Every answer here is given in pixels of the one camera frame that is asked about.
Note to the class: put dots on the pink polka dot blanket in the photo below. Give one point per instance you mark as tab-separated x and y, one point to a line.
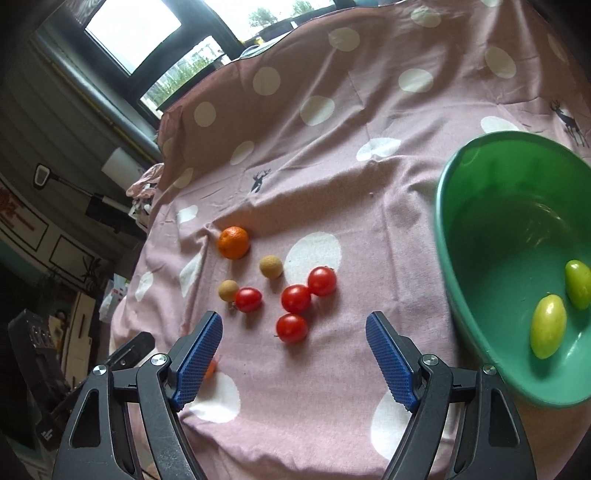
369	207

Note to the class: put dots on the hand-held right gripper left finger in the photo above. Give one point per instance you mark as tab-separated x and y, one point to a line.
198	360

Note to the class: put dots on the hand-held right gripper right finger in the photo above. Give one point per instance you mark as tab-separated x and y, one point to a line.
390	364

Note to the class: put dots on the green jujube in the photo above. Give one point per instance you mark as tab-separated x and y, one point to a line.
548	326
578	284

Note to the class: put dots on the pink clothes pile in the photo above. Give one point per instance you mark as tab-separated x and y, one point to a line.
145	182

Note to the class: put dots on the white printed paper bag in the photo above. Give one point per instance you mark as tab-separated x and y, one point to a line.
113	295

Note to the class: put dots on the green plastic bowl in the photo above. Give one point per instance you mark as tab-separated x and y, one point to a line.
498	258

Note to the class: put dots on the red cherry tomato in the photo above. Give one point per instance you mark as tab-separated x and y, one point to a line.
292	327
248	299
322	280
296	298

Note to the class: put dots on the brown longan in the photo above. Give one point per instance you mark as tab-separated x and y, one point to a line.
226	290
271	266

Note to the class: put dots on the white cylinder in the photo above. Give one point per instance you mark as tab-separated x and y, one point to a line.
119	166

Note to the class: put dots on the large orange mandarin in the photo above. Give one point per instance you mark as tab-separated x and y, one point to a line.
211	369

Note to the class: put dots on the black framed window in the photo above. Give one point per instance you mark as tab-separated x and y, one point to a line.
134	32

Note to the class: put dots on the black appliance with knobs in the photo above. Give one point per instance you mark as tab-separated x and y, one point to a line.
37	341

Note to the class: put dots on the small orange mandarin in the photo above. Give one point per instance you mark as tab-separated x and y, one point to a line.
234	242

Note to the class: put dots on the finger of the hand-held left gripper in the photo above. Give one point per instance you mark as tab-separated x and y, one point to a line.
134	348

